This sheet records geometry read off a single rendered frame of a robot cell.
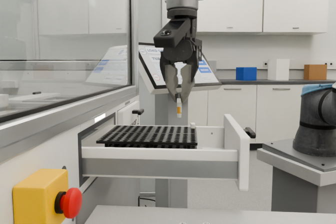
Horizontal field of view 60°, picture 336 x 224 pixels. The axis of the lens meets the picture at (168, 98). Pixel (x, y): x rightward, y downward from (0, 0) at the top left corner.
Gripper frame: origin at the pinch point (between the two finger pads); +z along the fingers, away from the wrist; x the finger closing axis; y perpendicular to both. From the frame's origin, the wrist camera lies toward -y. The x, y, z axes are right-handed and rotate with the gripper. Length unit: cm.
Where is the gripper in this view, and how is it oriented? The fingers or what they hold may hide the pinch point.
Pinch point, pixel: (178, 97)
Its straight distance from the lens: 68.7
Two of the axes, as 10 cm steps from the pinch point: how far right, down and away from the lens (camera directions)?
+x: -9.2, -0.4, 3.9
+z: 0.0, 9.9, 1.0
